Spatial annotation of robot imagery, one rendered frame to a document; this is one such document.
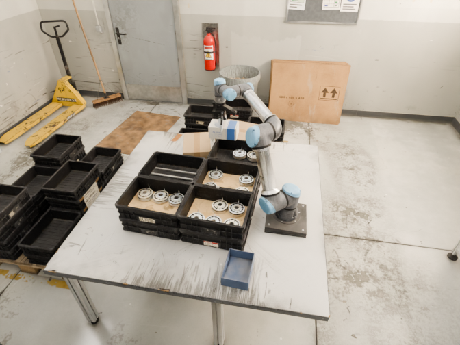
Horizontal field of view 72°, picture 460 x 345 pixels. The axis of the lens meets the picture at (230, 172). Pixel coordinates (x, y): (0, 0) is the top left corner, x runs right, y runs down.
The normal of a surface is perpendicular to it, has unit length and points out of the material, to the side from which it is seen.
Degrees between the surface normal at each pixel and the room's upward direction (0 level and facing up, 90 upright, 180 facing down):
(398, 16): 90
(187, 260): 0
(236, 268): 0
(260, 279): 0
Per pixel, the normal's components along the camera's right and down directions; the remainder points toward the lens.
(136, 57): -0.18, 0.60
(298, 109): -0.17, 0.33
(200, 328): 0.00, -0.79
